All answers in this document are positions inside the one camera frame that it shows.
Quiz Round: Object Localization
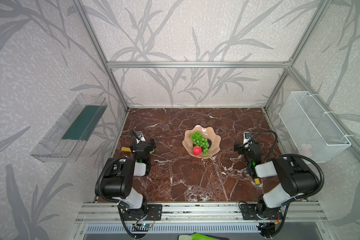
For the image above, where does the red fake apple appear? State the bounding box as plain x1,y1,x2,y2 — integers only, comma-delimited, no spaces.
193,146,203,156

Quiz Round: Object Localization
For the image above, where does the green fake grape bunch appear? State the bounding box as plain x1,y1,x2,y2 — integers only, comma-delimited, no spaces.
190,132,209,156

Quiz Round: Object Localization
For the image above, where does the dark avocado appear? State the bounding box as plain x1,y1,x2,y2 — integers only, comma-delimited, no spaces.
207,139,212,149

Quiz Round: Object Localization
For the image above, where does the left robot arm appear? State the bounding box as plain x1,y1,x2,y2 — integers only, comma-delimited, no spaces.
95,139,156,215

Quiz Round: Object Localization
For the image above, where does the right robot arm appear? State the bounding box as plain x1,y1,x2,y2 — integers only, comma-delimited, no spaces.
234,142,325,214

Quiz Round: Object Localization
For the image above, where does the pink scalloped fruit bowl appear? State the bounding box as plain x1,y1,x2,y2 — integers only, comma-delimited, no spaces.
182,125,222,159

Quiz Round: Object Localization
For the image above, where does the pink object in basket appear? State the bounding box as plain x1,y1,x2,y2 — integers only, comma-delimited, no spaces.
299,144,313,158

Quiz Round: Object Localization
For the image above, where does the green white object bottom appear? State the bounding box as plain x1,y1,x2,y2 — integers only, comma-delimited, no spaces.
178,233,229,240

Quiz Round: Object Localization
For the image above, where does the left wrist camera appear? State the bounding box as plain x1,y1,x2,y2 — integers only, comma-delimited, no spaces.
132,131,146,143

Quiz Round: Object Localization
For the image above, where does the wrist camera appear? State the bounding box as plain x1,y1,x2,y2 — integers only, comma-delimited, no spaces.
132,131,146,143
243,132,252,144

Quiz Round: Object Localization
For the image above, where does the yellow handled tool left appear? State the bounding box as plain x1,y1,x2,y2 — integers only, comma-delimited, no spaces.
122,147,132,152

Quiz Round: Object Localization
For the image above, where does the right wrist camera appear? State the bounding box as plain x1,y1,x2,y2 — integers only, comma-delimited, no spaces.
243,132,252,144

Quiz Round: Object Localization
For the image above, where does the yellow blue handled tool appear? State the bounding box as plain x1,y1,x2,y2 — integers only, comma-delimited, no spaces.
254,178,261,186

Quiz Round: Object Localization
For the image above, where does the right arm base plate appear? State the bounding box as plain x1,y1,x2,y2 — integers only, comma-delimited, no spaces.
238,202,283,221

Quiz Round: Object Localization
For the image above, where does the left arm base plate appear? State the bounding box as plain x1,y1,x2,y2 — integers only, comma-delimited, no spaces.
122,204,163,221

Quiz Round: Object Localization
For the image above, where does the white wire mesh basket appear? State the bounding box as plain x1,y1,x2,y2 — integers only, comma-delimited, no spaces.
279,91,352,163

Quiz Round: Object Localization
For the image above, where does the aluminium front rail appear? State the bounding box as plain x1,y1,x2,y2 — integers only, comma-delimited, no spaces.
75,202,328,224

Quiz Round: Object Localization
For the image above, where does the clear plastic wall bin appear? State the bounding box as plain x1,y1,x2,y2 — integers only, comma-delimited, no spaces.
31,94,108,163

